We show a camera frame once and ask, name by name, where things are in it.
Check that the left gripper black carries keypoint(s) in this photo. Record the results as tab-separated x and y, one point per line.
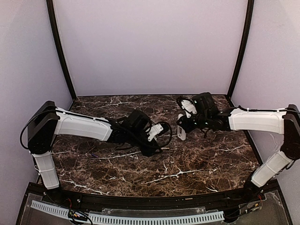
147	147

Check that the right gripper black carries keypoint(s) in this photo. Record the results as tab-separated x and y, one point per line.
189	121

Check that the white remote control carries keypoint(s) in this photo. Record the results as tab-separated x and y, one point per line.
181	134

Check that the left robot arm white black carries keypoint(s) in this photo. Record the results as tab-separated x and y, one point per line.
50	121

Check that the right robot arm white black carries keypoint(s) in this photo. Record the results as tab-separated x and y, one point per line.
283	121

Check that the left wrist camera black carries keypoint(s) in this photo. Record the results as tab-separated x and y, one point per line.
138	120

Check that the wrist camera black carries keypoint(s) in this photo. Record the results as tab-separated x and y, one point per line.
204	102
138	120

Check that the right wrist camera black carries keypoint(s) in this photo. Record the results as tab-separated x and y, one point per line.
204	102

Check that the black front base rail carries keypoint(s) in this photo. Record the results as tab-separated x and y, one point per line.
227	200

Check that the white slotted cable duct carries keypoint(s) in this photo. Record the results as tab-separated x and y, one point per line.
192	216

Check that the right black frame post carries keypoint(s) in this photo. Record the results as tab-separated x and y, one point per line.
242	48

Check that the black frame post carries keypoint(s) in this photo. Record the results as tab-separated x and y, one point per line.
242	48
59	48

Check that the left black frame post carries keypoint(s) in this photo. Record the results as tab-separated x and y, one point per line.
59	48

